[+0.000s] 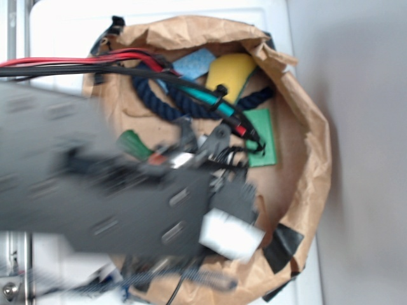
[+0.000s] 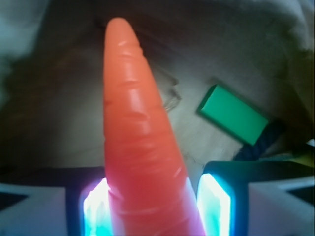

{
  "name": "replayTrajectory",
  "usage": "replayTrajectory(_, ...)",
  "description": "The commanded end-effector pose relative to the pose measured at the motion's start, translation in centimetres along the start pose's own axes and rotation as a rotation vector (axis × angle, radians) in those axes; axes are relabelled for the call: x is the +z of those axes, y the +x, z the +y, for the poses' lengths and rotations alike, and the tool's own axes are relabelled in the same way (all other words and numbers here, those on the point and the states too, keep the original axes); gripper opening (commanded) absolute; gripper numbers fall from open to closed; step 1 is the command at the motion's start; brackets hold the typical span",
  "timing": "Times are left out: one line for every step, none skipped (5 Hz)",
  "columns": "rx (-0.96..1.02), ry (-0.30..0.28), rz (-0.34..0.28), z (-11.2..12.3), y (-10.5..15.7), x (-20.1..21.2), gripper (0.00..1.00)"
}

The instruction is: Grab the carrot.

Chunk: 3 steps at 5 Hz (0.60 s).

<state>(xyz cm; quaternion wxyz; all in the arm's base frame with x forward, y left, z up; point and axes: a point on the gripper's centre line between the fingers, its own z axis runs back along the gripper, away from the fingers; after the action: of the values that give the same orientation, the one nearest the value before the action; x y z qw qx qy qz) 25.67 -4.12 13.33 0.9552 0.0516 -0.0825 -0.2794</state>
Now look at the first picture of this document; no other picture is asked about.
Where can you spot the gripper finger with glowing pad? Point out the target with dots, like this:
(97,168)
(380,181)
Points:
(230,236)

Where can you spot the aluminium frame rail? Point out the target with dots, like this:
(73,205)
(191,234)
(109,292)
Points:
(17,101)

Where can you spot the green rectangular block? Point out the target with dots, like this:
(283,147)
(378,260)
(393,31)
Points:
(261,121)

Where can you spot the black tape piece left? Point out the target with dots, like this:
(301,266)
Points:
(284,244)

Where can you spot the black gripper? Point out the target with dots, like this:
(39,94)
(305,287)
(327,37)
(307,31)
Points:
(87,190)

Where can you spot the brown paper bag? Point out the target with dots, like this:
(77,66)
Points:
(293,192)

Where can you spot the light blue sponge cloth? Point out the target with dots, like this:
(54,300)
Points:
(191,66)

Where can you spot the yellow sponge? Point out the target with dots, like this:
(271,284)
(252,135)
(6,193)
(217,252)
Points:
(232,71)

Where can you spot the orange plastic carrot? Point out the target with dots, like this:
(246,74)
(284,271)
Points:
(130,143)

